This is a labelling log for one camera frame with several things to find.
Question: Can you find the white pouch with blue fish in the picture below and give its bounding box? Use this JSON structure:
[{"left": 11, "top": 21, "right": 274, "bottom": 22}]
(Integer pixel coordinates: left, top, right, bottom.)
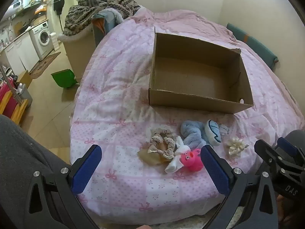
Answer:
[{"left": 205, "top": 119, "right": 230, "bottom": 146}]

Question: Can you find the green dustpan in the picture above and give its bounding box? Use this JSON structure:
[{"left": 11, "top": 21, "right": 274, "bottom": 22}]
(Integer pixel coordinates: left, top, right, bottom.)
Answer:
[{"left": 51, "top": 69, "right": 78, "bottom": 89}]

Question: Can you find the black hanging garment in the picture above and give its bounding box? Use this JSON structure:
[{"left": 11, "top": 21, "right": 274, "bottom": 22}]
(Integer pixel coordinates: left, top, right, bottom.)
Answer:
[{"left": 54, "top": 0, "right": 65, "bottom": 14}]

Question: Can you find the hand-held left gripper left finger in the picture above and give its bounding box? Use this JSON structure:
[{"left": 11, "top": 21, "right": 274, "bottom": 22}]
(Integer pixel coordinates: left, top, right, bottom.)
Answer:
[{"left": 24, "top": 144, "right": 103, "bottom": 229}]

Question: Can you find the beige armchair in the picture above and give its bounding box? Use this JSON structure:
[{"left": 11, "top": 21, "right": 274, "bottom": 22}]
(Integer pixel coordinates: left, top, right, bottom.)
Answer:
[{"left": 57, "top": 25, "right": 98, "bottom": 83}]

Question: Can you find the blue plush fish toy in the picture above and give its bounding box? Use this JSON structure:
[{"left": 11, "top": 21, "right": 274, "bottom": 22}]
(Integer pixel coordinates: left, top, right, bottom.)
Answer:
[{"left": 180, "top": 120, "right": 208, "bottom": 150}]

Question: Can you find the pink patterned quilt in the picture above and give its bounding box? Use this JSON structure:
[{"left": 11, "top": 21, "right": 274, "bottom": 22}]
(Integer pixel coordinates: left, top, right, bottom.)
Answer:
[{"left": 69, "top": 6, "right": 305, "bottom": 226}]

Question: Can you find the pink suitcase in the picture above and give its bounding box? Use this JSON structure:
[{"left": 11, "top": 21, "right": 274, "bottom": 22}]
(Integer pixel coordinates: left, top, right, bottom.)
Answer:
[{"left": 0, "top": 81, "right": 13, "bottom": 113}]

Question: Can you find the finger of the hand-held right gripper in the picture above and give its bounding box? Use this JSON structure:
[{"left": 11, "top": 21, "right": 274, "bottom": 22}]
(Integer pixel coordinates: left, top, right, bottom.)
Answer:
[
  {"left": 277, "top": 137, "right": 299, "bottom": 158},
  {"left": 254, "top": 139, "right": 284, "bottom": 172}
]

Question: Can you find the white washing machine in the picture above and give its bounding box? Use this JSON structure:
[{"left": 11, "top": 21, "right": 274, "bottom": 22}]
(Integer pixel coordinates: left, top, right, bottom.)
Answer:
[{"left": 32, "top": 21, "right": 55, "bottom": 60}]

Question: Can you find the blue jacket with fur trim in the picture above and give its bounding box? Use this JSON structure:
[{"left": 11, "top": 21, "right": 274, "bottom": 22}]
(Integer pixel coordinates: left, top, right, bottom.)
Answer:
[{"left": 92, "top": 8, "right": 124, "bottom": 48}]

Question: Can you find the teal pillow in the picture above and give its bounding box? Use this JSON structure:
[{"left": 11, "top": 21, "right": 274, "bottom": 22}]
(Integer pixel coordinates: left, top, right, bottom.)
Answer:
[{"left": 226, "top": 23, "right": 279, "bottom": 69}]

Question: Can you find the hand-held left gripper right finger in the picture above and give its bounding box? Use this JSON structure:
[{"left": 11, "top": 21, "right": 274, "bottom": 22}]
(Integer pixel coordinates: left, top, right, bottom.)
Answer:
[{"left": 200, "top": 144, "right": 279, "bottom": 229}]

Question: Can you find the cream ribbon bow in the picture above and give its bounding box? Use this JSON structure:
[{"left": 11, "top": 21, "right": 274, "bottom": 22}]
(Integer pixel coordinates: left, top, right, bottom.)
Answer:
[{"left": 226, "top": 137, "right": 249, "bottom": 158}]

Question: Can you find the beige lace scrunchie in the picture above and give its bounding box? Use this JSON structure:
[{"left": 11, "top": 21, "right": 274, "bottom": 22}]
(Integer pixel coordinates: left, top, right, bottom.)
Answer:
[{"left": 147, "top": 128, "right": 178, "bottom": 159}]

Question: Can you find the grey bin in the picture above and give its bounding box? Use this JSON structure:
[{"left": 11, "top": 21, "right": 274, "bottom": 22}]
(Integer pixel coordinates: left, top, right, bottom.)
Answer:
[{"left": 15, "top": 83, "right": 33, "bottom": 102}]

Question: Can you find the brown knitted blanket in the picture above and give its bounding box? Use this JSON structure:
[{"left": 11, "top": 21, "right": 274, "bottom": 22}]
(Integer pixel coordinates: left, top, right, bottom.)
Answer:
[{"left": 62, "top": 0, "right": 141, "bottom": 37}]

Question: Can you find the yellow wooden rack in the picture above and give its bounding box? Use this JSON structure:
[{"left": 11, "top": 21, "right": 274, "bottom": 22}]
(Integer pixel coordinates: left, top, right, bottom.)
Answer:
[{"left": 0, "top": 89, "right": 29, "bottom": 125}]

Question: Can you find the small cardboard box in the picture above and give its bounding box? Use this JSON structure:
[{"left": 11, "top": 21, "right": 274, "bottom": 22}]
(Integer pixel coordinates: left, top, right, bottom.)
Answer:
[{"left": 17, "top": 70, "right": 32, "bottom": 89}]

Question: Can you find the brown doormat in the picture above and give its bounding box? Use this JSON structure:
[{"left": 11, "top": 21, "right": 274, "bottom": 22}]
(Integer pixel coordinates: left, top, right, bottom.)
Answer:
[{"left": 30, "top": 52, "right": 62, "bottom": 80}]

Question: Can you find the white kitchen cabinet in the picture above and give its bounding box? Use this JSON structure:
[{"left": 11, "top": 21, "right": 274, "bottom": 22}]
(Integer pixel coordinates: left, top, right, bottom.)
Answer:
[{"left": 5, "top": 31, "right": 40, "bottom": 71}]

